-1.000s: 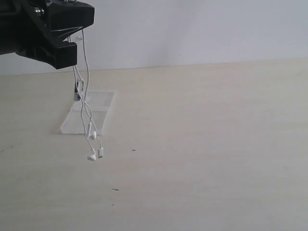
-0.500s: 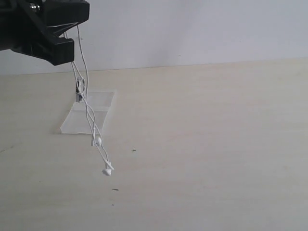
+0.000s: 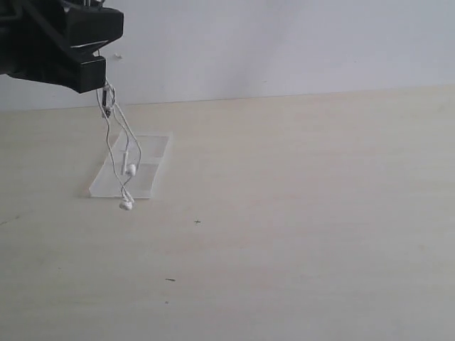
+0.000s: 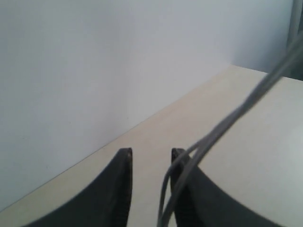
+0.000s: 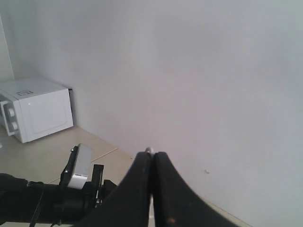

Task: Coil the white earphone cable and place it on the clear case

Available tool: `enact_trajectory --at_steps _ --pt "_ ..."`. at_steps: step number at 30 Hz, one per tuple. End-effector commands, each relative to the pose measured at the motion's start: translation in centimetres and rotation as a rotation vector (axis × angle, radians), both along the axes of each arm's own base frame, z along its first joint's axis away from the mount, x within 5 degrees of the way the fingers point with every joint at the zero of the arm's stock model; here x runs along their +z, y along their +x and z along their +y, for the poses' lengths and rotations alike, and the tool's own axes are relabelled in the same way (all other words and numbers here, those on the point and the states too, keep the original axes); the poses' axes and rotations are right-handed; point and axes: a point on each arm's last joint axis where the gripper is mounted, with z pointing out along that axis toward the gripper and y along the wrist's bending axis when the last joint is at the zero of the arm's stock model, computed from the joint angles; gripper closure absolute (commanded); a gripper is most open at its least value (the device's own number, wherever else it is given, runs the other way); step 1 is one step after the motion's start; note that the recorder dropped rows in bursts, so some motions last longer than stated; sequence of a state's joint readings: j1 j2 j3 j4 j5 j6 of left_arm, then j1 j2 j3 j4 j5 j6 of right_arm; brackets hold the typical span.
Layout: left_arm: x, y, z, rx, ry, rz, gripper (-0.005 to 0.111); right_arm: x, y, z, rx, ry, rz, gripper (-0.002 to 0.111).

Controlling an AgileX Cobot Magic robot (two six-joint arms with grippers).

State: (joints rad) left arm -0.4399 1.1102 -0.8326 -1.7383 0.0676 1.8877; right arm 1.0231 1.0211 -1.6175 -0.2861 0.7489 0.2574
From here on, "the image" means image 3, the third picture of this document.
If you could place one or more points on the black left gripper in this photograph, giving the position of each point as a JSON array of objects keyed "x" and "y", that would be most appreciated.
[{"x": 54, "y": 41}]

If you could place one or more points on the clear plastic storage box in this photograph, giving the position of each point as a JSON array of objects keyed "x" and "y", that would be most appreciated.
[{"x": 137, "y": 163}]

